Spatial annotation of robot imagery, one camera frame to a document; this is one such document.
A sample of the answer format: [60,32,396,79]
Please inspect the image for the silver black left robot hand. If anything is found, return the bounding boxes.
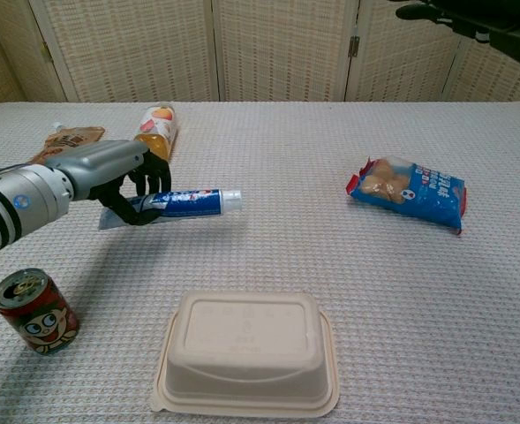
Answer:
[45,140,172,227]

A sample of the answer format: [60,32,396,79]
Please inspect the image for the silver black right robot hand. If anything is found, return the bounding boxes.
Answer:
[395,0,520,76]

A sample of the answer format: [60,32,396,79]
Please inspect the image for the blue white toothpaste tube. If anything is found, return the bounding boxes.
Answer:
[98,187,243,231]

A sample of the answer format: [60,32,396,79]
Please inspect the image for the brown sauce spout pouch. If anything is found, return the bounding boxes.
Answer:
[27,122,106,164]

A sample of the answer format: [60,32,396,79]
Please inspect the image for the peach juice plastic bottle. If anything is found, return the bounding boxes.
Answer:
[133,104,179,161]

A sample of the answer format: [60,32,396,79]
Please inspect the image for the red cartoon drink can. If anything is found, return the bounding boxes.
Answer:
[0,268,80,356]

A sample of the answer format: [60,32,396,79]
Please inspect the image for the light woven tablecloth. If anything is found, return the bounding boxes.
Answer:
[0,101,520,424]

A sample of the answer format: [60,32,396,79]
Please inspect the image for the blue biscuit snack bag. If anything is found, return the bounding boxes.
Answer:
[345,155,469,235]

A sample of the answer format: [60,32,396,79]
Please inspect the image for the woven folding screen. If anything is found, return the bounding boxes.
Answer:
[0,0,520,110]

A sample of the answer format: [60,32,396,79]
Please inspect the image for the beige pulp lunch box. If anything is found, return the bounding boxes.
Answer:
[153,289,341,419]

